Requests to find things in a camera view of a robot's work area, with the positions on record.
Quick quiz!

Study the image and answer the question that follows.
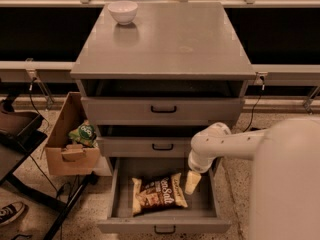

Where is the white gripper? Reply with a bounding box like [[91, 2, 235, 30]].
[[185, 150, 212, 195]]

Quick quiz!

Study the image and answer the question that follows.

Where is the brown sea salt chip bag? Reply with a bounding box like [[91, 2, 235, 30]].
[[132, 173, 188, 216]]

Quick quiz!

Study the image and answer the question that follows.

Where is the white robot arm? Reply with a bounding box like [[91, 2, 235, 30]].
[[188, 116, 320, 240]]

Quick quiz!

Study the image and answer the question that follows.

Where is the grey bottom drawer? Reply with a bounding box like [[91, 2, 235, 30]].
[[98, 158, 231, 235]]

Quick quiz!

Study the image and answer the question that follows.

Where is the grey drawer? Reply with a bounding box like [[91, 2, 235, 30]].
[[82, 79, 244, 126], [97, 125, 205, 158], [98, 158, 231, 235]]

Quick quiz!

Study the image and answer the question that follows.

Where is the grey middle drawer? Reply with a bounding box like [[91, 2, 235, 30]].
[[97, 125, 205, 158]]

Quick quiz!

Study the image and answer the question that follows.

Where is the grey drawer cabinet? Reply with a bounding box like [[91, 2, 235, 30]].
[[71, 2, 255, 175]]

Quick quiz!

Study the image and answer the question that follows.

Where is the grey top drawer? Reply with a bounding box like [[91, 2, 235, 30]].
[[82, 79, 244, 126]]

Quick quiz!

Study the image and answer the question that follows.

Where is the green snack bag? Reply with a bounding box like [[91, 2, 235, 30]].
[[68, 120, 96, 148]]

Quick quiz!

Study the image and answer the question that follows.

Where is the cardboard box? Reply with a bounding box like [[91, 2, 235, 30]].
[[45, 92, 100, 176]]

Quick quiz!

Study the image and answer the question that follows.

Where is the black stand with tray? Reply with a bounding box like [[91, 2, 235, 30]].
[[0, 90, 97, 240]]

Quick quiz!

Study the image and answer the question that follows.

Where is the white ceramic bowl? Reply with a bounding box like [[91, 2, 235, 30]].
[[107, 1, 138, 25]]

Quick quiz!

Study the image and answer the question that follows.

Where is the grey metal railing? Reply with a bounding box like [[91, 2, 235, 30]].
[[0, 0, 320, 115]]

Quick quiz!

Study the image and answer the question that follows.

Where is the black and white sneaker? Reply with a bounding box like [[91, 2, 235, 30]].
[[0, 202, 25, 226]]

